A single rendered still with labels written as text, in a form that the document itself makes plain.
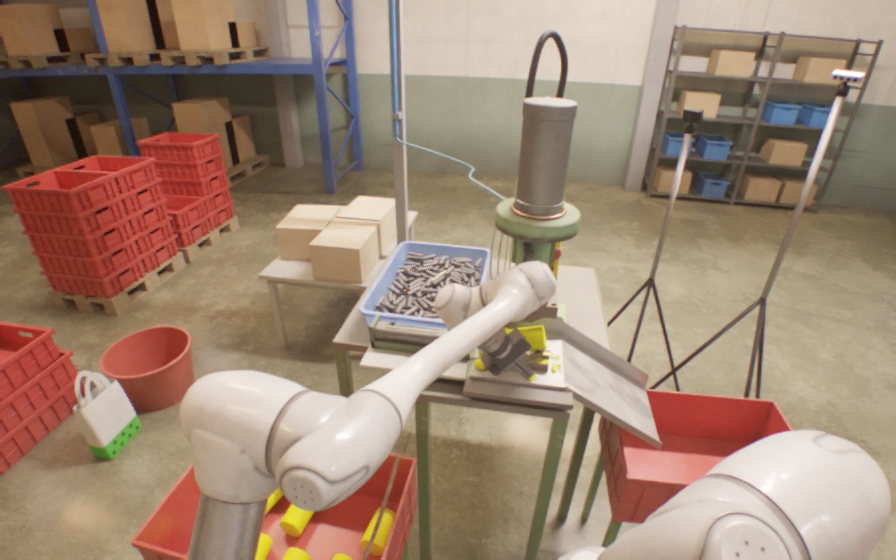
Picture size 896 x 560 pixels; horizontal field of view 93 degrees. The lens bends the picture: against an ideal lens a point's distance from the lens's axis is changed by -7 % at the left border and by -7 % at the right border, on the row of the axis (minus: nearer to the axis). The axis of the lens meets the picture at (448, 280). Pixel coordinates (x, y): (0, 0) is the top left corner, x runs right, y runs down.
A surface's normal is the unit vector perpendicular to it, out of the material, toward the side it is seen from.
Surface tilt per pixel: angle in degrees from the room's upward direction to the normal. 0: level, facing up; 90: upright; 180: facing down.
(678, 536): 56
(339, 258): 90
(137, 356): 81
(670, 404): 90
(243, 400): 21
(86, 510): 0
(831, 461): 5
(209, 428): 63
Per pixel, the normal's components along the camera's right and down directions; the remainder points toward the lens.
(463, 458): 0.02, -0.87
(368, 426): 0.58, -0.68
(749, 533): 0.03, -0.55
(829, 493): 0.14, -0.70
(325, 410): 0.23, -0.89
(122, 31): -0.17, 0.48
